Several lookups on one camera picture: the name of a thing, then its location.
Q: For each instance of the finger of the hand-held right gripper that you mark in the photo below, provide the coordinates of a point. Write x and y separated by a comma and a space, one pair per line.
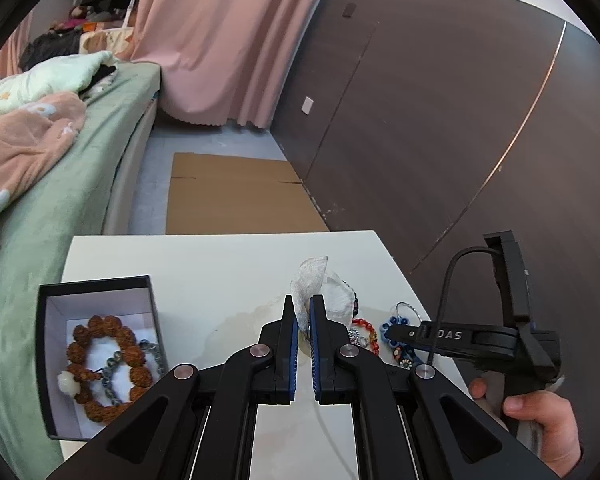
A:
445, 337

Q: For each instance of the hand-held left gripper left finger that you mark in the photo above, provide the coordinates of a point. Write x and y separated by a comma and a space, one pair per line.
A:
292, 345

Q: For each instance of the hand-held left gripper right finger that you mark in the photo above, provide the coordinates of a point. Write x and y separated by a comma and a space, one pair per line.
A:
314, 345

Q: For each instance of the silver hoop bangle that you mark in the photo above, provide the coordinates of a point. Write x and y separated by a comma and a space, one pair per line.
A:
416, 310

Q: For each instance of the white plastic bag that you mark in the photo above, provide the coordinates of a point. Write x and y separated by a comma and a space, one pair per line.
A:
310, 277

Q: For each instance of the black jewelry box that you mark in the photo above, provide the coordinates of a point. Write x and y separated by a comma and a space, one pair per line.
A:
100, 302

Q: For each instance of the person's right hand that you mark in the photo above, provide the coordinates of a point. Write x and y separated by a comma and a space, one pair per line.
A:
555, 425

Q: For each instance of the brown cardboard sheet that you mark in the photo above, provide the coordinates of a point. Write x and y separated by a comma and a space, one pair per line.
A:
240, 195

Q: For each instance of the bed with green sheet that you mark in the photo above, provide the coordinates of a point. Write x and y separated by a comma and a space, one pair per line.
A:
55, 220

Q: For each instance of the wide pink curtain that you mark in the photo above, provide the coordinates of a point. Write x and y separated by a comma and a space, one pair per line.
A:
230, 35

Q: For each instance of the pink fleece blanket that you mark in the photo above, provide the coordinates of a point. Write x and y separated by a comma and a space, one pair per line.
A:
25, 150

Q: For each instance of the black garment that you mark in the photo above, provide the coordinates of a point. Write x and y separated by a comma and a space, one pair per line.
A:
100, 74

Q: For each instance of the cream printed cushion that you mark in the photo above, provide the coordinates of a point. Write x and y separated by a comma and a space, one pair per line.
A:
107, 40

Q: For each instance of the pale green quilt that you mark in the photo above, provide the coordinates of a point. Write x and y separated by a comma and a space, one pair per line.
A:
45, 75

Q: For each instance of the white clothes rack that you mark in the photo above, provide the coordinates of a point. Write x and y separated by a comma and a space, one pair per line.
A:
130, 7

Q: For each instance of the pile of black clothes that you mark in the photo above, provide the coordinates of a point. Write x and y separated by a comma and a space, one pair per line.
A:
47, 47

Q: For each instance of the stuffed toys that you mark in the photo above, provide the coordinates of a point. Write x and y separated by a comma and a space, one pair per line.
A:
80, 16

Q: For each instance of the narrow pink curtain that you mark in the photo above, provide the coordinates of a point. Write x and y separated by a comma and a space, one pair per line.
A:
10, 55

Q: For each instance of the white wall socket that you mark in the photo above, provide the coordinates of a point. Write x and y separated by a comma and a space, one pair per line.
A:
307, 105

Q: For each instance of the dark wall switch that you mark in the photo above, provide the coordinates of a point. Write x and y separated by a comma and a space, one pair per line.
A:
349, 10

